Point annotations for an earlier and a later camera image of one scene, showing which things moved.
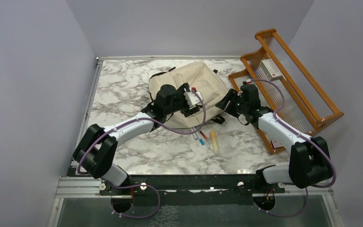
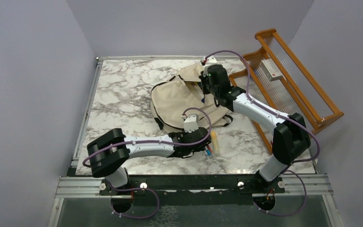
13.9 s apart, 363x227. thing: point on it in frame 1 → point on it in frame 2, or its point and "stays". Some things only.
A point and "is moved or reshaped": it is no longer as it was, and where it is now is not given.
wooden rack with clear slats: (286, 88) stays
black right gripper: (232, 95) → (203, 78)
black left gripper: (186, 110) → (202, 148)
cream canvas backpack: (203, 79) is moved or reshaped
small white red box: (271, 69) stays
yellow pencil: (212, 135) stays
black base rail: (250, 184) stays
